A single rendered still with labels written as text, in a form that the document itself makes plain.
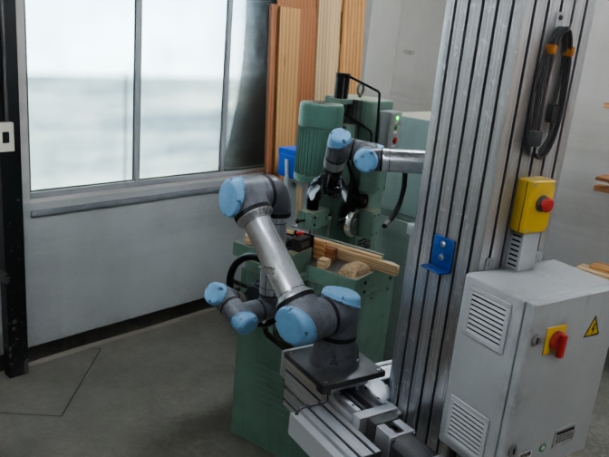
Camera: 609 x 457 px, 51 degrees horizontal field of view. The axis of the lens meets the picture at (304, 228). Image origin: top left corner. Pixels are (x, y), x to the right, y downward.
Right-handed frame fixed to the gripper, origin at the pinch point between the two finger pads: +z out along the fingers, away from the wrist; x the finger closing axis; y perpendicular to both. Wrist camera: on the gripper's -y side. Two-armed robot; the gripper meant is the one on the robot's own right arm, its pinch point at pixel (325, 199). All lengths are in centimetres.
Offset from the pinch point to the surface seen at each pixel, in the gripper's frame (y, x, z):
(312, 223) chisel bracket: -2.5, -3.0, 18.3
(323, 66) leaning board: -182, 20, 77
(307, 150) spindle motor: -18.3, -7.1, -7.2
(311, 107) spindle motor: -27.7, -6.8, -20.6
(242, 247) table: -0.5, -30.6, 33.8
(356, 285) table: 28.9, 11.8, 15.2
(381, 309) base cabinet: 10, 33, 63
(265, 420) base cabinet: 52, -18, 87
